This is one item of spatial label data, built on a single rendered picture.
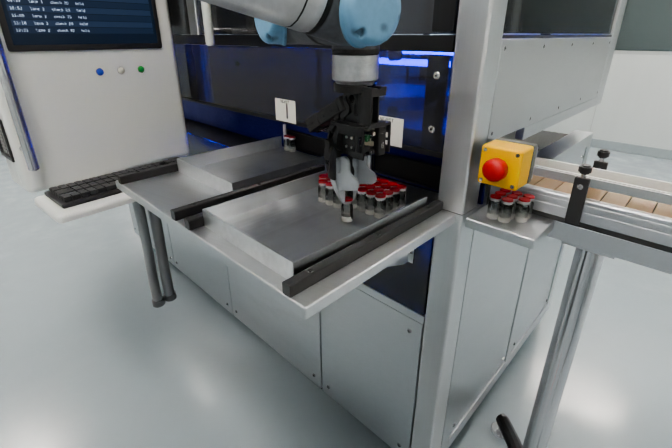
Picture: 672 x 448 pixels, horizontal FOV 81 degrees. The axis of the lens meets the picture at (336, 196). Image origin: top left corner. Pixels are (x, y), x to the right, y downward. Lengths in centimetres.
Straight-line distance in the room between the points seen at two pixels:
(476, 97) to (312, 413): 119
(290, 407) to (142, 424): 49
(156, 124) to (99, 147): 19
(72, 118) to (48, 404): 103
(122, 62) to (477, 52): 103
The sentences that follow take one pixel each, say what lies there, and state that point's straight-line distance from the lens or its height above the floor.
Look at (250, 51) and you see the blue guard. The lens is 119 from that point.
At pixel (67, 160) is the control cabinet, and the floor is 87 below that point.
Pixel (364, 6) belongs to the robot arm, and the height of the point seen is 124.
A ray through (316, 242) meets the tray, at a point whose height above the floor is 88.
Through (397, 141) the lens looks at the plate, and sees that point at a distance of 84.
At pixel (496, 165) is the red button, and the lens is 71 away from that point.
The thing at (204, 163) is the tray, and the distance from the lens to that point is 112.
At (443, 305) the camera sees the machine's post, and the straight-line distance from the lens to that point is 92.
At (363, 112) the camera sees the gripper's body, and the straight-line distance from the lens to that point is 63.
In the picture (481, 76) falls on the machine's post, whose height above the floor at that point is 114.
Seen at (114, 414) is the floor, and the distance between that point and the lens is 172.
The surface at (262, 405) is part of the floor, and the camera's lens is 159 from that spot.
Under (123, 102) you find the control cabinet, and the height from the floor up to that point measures 102.
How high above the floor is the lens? 121
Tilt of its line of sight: 22 degrees down
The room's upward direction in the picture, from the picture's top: straight up
